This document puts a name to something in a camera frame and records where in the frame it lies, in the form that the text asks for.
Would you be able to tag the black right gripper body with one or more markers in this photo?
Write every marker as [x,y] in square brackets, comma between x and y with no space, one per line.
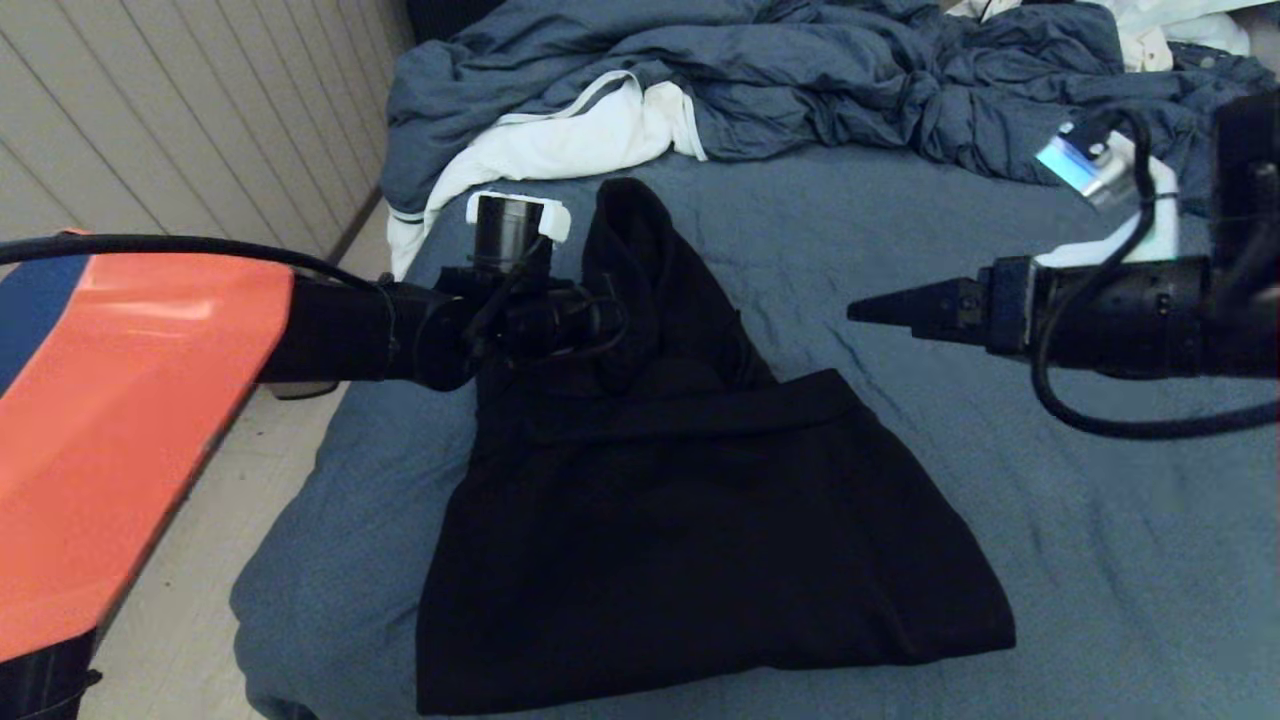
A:
[1120,320]

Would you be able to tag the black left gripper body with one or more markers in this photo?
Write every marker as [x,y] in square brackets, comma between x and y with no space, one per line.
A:
[560,320]

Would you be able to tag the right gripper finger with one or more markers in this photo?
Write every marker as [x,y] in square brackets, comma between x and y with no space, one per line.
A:
[940,300]
[950,330]

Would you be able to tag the black hooded sweatshirt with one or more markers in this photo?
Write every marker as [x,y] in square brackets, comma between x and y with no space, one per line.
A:
[700,550]

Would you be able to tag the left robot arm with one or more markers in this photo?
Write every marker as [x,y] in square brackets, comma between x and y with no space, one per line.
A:
[120,400]

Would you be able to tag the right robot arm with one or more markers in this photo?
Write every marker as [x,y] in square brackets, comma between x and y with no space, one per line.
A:
[1245,200]

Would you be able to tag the white garment with dark stripe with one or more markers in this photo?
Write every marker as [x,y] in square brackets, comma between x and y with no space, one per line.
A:
[520,155]

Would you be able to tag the blue bed sheet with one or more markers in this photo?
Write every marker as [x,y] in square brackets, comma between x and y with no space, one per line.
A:
[1100,550]

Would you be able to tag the crumpled blue duvet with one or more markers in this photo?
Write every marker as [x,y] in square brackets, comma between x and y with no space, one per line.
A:
[850,85]

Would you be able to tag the cream garment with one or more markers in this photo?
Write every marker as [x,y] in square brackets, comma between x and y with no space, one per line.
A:
[1145,50]

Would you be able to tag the white garment with black trim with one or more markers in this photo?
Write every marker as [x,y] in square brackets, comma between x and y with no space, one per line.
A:
[975,10]

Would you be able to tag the white shirt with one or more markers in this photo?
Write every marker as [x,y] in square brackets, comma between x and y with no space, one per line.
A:
[1190,18]

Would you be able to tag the black headboard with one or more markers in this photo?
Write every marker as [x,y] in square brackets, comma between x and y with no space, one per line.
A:
[450,18]

